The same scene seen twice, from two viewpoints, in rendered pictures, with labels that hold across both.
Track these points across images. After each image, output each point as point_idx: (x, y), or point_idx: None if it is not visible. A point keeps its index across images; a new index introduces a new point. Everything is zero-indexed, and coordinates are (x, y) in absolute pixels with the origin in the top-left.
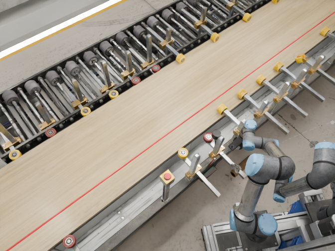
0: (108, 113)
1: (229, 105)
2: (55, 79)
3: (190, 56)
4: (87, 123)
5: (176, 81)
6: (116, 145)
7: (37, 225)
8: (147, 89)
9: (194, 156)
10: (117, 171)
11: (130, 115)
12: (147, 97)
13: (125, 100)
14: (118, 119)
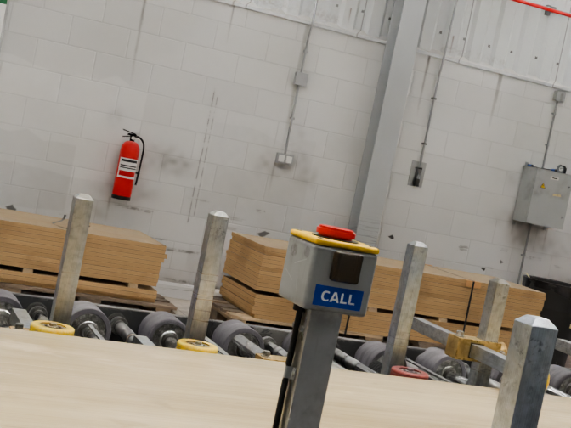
0: (140, 355)
1: None
2: (3, 309)
3: (569, 402)
4: (34, 340)
5: (489, 408)
6: (107, 393)
7: None
8: (346, 381)
9: (519, 321)
10: (44, 425)
11: (231, 383)
12: (338, 388)
13: (237, 365)
14: (172, 372)
